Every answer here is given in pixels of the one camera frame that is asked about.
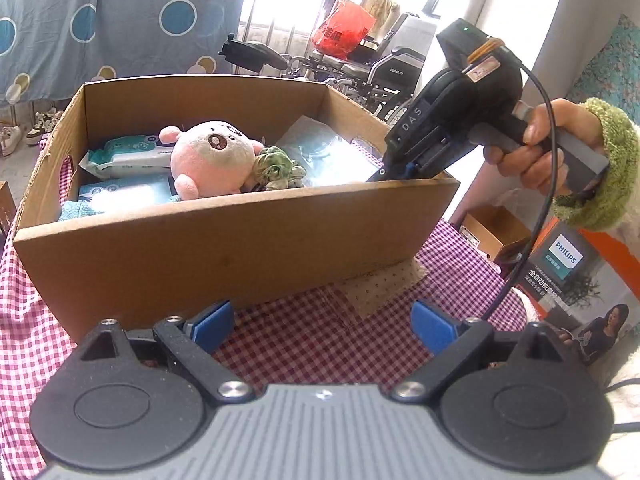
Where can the large cardboard box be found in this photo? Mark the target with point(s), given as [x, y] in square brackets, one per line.
[225, 250]

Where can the white blue wet wipes pack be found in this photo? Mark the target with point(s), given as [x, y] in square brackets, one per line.
[130, 155]

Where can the clear pack of blue masks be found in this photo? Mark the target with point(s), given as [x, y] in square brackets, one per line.
[325, 155]

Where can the blue bedsheet with circles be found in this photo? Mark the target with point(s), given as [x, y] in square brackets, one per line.
[125, 10]

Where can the metal window railing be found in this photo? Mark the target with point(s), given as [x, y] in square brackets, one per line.
[270, 25]

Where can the person's right hand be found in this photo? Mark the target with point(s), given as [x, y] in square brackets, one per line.
[575, 117]

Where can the wheelchair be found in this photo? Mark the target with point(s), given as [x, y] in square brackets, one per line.
[395, 70]

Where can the white sneaker dark trim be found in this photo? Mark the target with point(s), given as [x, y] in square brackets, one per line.
[55, 117]
[40, 130]

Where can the white curtain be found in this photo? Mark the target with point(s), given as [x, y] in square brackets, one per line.
[545, 20]

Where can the orange printed appliance box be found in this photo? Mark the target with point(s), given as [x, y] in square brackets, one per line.
[565, 280]

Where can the red plastic bag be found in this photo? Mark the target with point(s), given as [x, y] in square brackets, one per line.
[345, 30]

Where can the small cardboard box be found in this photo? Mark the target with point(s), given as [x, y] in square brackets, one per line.
[495, 230]

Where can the blue tissue pack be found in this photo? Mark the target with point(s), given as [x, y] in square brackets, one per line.
[125, 192]

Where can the green fabric scrunchie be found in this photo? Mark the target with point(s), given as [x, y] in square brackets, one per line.
[275, 165]

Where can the beige patterned cloth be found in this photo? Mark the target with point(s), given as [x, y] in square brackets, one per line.
[380, 285]

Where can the pink plush toy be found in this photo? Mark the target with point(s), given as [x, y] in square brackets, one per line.
[210, 160]

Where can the person's right forearm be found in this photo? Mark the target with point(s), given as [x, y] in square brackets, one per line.
[615, 175]

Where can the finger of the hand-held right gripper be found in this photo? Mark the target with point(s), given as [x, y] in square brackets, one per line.
[385, 174]

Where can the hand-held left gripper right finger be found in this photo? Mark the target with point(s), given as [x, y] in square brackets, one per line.
[432, 327]

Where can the teal towel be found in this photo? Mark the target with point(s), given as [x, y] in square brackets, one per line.
[77, 210]

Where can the beige towel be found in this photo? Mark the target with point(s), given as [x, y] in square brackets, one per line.
[382, 7]

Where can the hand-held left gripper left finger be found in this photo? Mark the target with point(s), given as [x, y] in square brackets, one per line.
[212, 327]

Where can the teal floral quilt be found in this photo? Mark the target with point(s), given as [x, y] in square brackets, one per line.
[615, 60]

